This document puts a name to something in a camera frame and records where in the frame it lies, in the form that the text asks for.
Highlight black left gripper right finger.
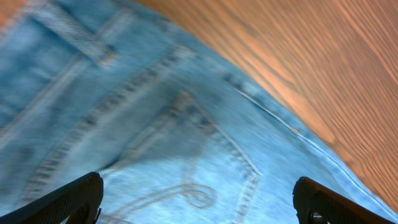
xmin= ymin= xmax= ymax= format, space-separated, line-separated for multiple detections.
xmin=293 ymin=177 xmax=393 ymax=224

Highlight light blue denim jeans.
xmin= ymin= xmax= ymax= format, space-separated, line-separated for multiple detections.
xmin=1 ymin=0 xmax=397 ymax=224

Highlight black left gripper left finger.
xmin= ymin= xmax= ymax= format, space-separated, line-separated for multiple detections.
xmin=1 ymin=172 xmax=103 ymax=224

